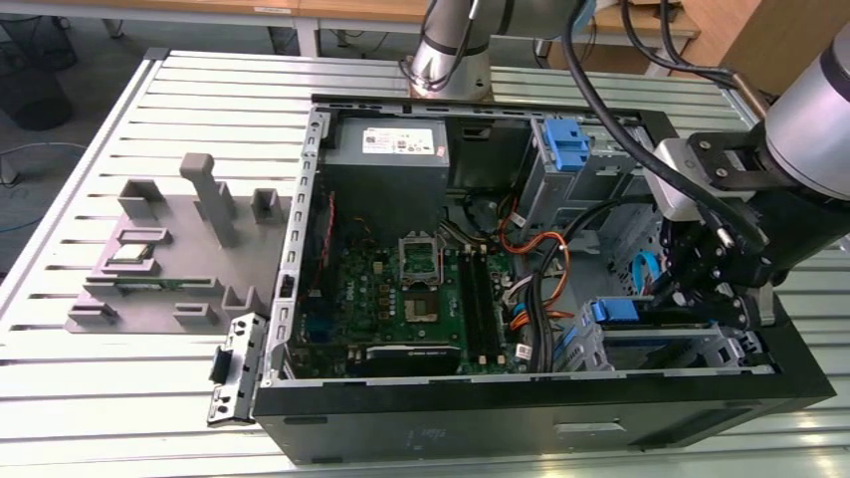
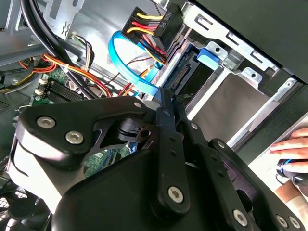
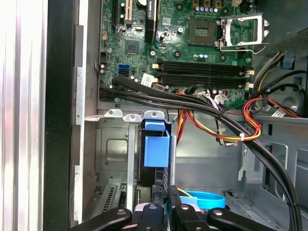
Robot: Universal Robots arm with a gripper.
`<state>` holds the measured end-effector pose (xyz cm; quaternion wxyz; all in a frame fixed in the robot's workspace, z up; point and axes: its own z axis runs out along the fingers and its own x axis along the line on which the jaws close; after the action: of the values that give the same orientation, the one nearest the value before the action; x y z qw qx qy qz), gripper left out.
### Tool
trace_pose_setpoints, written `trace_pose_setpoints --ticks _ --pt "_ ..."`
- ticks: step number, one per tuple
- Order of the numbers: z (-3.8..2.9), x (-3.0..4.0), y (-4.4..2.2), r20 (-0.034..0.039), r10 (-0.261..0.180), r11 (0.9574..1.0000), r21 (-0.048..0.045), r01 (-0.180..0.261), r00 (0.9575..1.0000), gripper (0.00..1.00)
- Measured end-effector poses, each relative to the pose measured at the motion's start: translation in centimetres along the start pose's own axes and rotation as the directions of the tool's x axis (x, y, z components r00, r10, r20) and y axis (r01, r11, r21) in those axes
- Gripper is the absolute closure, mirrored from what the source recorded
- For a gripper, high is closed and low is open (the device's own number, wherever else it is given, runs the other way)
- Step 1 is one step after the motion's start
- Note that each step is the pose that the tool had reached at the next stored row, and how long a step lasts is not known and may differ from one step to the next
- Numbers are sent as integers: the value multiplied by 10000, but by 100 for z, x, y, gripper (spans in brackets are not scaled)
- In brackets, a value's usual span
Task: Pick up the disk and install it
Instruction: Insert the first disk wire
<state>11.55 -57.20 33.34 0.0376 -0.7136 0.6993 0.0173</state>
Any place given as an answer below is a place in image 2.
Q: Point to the hard disk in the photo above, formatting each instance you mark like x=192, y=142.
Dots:
x=207, y=59

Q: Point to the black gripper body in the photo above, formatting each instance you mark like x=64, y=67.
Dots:
x=108, y=204

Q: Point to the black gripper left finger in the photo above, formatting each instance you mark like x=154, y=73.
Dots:
x=60, y=115

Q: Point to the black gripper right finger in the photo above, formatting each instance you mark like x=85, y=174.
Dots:
x=216, y=163

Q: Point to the person's bare hand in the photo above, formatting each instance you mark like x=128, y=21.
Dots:
x=293, y=146

